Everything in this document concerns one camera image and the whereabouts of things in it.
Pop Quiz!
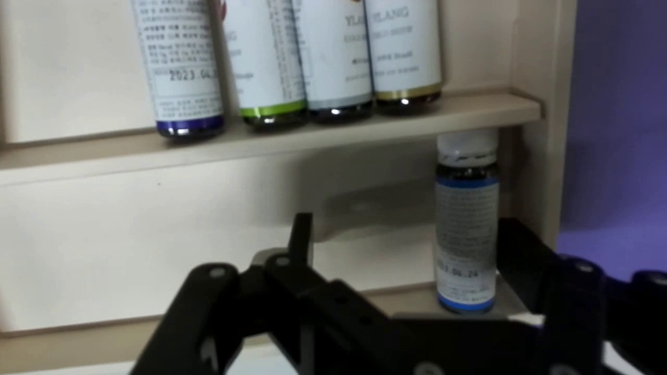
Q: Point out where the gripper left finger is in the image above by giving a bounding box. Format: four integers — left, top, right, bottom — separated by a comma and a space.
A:
129, 212, 403, 375

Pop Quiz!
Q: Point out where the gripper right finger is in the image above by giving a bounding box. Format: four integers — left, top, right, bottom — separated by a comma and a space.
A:
497, 217, 667, 375

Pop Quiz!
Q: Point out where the bottle with gold band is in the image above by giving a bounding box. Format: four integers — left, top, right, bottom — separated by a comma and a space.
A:
363, 0, 444, 116

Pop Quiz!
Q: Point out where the bottle with blue band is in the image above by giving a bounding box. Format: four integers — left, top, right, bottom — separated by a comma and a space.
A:
434, 129, 501, 315

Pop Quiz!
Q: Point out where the bottle with purple band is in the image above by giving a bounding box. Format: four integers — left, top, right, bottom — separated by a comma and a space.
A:
130, 0, 226, 140

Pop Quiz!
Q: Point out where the bottle with green band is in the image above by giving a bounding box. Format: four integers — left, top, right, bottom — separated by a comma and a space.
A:
219, 0, 308, 131

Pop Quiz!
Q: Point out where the bottle with silver band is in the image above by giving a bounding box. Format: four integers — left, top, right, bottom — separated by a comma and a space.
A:
292, 0, 375, 125

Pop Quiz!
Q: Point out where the beige compartment box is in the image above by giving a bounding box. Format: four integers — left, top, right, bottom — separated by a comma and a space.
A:
0, 0, 578, 375

